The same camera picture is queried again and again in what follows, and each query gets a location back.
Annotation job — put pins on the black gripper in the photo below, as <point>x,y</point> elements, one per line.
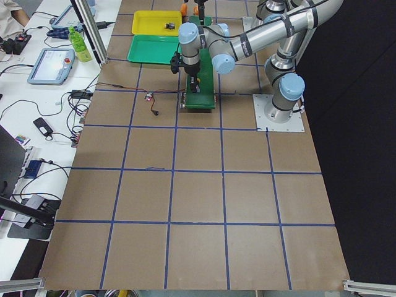
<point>192,69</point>

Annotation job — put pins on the yellow push button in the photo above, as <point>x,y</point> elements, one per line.
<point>170,26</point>
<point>194,84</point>

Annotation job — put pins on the plain orange cylinder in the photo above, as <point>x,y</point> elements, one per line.
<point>184,9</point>

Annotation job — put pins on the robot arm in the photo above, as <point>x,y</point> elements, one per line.
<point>286,26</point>
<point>200,8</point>

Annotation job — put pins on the green tray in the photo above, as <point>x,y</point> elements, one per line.
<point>152,49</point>

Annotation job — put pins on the small motor controller board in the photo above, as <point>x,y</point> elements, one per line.
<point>149,96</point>

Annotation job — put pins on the yellow tray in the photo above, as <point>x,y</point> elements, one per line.
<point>153,22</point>

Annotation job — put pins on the green conveyor belt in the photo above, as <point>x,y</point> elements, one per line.
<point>204,97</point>

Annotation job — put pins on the green tea bottle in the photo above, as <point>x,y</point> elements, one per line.
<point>79,45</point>

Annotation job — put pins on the black power adapter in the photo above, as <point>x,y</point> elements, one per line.
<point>81,94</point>

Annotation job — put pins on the teach pendant tablet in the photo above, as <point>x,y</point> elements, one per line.
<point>52,67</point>

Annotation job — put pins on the black phone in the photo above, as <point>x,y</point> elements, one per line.
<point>43,127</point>

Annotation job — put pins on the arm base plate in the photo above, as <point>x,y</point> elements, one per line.
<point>250,23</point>
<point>271,119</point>

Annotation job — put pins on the aluminium frame post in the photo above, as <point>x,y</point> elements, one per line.
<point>85,17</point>

